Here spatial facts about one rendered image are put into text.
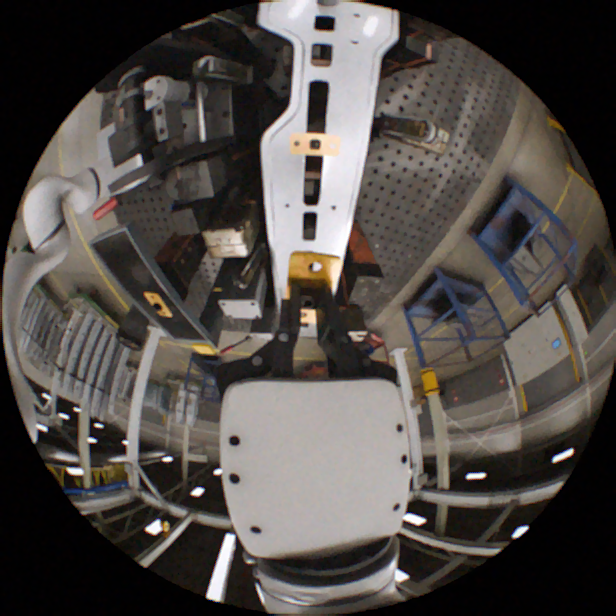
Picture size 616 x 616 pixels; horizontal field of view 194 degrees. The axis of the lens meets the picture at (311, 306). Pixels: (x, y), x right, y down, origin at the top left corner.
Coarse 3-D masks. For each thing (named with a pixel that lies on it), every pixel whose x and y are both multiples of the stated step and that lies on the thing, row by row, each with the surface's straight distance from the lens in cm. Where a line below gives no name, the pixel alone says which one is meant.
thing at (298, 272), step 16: (304, 256) 12; (320, 256) 12; (336, 256) 13; (288, 272) 13; (304, 272) 13; (320, 272) 13; (336, 272) 13; (288, 288) 14; (304, 288) 14; (320, 288) 15; (304, 304) 15; (304, 320) 18
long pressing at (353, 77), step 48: (288, 0) 47; (336, 48) 39; (384, 48) 42; (336, 96) 36; (288, 144) 35; (288, 192) 37; (336, 192) 37; (288, 240) 42; (336, 240) 43; (336, 288) 55
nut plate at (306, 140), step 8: (296, 136) 35; (304, 136) 35; (312, 136) 35; (320, 136) 35; (328, 136) 35; (336, 136) 35; (304, 144) 35; (312, 144) 34; (320, 144) 34; (328, 144) 35; (336, 144) 35; (296, 152) 35; (304, 152) 35; (312, 152) 35; (320, 152) 35; (328, 152) 35; (336, 152) 35
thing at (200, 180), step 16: (240, 144) 53; (256, 144) 65; (192, 160) 37; (208, 160) 32; (224, 160) 37; (240, 160) 49; (176, 176) 34; (192, 176) 32; (208, 176) 31; (224, 176) 36; (176, 192) 35; (192, 192) 33; (208, 192) 32
